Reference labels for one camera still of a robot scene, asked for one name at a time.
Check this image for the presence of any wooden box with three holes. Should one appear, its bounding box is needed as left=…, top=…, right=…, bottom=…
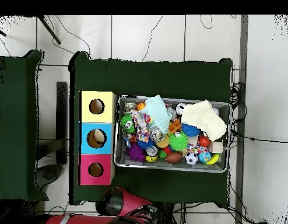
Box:
left=78, top=90, right=117, bottom=186

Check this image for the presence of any colourful heart print cloth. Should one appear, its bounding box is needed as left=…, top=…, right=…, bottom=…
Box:
left=131, top=109, right=154, bottom=144

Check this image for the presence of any silver drink can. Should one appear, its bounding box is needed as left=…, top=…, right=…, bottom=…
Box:
left=149, top=126, right=166, bottom=142

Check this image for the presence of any light blue waffle cloth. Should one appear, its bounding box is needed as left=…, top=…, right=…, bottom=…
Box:
left=138, top=94, right=173, bottom=135

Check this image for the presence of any small green fuzzy eyed toy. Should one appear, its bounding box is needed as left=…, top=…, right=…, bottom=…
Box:
left=120, top=114, right=136, bottom=134

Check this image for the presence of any purple spiky ball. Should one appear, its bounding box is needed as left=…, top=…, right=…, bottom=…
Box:
left=126, top=143, right=146, bottom=163

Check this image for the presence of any large green fuzzy eyed toy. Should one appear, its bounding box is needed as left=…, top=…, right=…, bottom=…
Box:
left=168, top=131, right=189, bottom=152

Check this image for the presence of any brown toy football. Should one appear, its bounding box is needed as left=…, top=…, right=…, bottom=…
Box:
left=165, top=151, right=184, bottom=164

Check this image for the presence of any dark green table cloth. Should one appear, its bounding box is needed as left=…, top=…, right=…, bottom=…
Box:
left=68, top=50, right=234, bottom=209

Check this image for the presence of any black and white soccer ball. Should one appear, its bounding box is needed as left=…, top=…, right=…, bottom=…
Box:
left=184, top=152, right=199, bottom=166

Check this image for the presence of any cream waffle cloth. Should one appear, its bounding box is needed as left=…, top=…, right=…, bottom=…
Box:
left=180, top=99, right=228, bottom=142

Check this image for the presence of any blue globe print ball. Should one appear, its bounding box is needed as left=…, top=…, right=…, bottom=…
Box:
left=198, top=150, right=212, bottom=163

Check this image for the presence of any black flat panel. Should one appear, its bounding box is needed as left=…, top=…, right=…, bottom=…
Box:
left=55, top=80, right=68, bottom=165

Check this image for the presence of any grey oval floor object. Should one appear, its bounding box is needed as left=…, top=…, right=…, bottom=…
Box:
left=35, top=163, right=64, bottom=190

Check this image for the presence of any green covered side table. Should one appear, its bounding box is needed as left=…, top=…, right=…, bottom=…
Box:
left=0, top=49, right=50, bottom=202

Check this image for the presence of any long black tripod leg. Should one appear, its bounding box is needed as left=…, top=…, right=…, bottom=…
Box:
left=37, top=15, right=62, bottom=45

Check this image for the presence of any silver wire mesh bin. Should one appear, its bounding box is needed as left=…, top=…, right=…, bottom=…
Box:
left=113, top=94, right=231, bottom=174

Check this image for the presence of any black floor cable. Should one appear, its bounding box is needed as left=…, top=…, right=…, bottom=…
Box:
left=230, top=129, right=288, bottom=144

